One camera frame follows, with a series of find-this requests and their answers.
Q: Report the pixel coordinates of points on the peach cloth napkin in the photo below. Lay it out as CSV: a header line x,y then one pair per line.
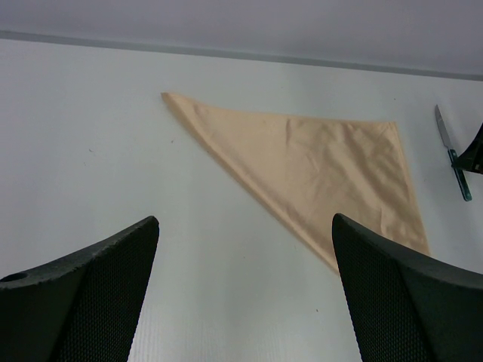
x,y
304,170

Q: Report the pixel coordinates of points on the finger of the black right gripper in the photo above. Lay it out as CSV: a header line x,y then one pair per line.
x,y
471,160

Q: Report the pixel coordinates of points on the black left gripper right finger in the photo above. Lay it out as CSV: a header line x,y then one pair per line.
x,y
404,305

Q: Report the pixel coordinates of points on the knife with green handle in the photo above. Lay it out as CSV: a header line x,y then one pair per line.
x,y
461,180

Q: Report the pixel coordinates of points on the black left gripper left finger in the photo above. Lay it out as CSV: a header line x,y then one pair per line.
x,y
84,306

